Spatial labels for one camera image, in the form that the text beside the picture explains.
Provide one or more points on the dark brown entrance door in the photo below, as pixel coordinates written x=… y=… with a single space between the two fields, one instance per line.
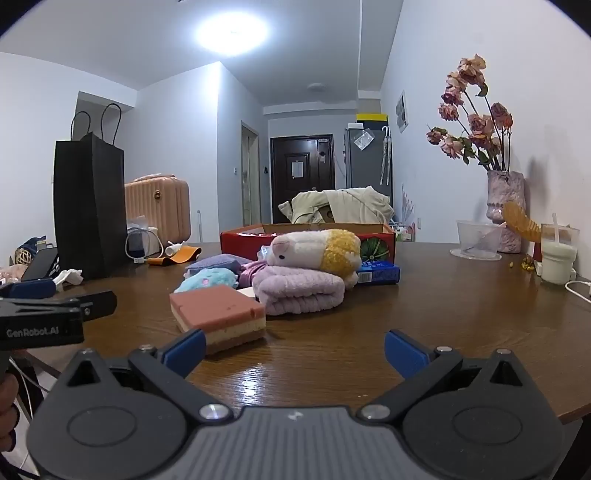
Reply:
x=302 y=166

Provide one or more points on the red cardboard box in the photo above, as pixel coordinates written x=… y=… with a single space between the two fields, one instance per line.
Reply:
x=242 y=240

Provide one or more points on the milky drink cup with straw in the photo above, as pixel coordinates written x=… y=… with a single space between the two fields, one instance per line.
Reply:
x=558 y=263

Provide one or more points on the yellow black box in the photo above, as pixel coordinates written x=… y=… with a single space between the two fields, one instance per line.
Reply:
x=371 y=120

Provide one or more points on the round ceiling light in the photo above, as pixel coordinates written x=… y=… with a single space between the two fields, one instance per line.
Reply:
x=232 y=33

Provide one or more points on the black paper bag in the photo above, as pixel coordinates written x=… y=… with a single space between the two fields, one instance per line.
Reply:
x=87 y=207

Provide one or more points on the pink suitcase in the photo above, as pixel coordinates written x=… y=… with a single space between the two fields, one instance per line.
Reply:
x=161 y=207

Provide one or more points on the white hanging umbrella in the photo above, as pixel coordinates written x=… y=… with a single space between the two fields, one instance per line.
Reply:
x=386 y=157

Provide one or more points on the orange pouch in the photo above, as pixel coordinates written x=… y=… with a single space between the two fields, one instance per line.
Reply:
x=182 y=254

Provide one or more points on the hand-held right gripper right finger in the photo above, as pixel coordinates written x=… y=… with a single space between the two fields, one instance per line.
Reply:
x=406 y=354

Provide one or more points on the grey refrigerator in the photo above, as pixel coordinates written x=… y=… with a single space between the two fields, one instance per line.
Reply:
x=364 y=168

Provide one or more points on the blue plush toy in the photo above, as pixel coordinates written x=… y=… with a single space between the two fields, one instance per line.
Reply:
x=207 y=280

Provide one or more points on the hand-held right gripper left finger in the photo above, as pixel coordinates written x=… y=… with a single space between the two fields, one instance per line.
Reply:
x=185 y=351

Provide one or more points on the white yellow plush toy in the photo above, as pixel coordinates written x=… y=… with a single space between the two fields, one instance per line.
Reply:
x=314 y=251

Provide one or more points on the black phone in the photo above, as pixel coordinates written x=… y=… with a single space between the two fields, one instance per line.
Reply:
x=40 y=264

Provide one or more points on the clear plastic container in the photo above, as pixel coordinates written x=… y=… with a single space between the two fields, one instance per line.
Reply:
x=475 y=240

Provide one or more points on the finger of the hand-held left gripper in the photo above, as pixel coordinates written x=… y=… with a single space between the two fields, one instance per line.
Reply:
x=99 y=304
x=32 y=288

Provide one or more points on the brown wooden chair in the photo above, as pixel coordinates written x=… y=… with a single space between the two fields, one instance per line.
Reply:
x=327 y=213

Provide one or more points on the framed wall picture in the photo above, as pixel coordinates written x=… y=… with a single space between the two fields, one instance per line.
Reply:
x=402 y=111

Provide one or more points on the light wooden interior door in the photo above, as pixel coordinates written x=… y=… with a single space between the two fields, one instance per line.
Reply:
x=250 y=175

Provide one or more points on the small white tube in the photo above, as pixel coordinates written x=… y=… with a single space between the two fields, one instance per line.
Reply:
x=174 y=248

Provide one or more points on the white boxy device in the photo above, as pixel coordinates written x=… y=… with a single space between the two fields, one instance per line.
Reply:
x=143 y=241

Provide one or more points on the orange hair comb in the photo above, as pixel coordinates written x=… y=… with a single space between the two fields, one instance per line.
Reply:
x=521 y=224

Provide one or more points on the cluttered storage shelf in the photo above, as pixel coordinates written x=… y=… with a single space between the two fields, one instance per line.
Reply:
x=404 y=232

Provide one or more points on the dark blue bag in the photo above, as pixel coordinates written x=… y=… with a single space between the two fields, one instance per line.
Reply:
x=30 y=243

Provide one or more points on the person's left hand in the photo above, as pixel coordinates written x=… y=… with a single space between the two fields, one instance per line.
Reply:
x=7 y=410

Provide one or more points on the pink ceramic vase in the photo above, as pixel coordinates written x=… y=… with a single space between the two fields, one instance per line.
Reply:
x=505 y=194

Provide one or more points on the crumpled white tissue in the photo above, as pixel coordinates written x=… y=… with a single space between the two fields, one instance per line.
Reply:
x=68 y=277

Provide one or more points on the purple cloth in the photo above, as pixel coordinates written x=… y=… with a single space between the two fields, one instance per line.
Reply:
x=214 y=264

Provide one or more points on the paper sheet on refrigerator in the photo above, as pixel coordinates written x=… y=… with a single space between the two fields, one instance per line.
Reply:
x=363 y=140

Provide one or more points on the pink layered sponge block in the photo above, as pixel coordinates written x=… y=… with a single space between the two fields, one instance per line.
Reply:
x=212 y=309

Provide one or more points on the blue flat box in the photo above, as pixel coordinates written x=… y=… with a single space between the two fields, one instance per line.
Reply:
x=378 y=273

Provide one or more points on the beige jacket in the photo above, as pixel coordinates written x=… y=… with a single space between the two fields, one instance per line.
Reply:
x=351 y=205

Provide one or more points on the purple towel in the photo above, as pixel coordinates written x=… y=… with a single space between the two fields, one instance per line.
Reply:
x=295 y=290

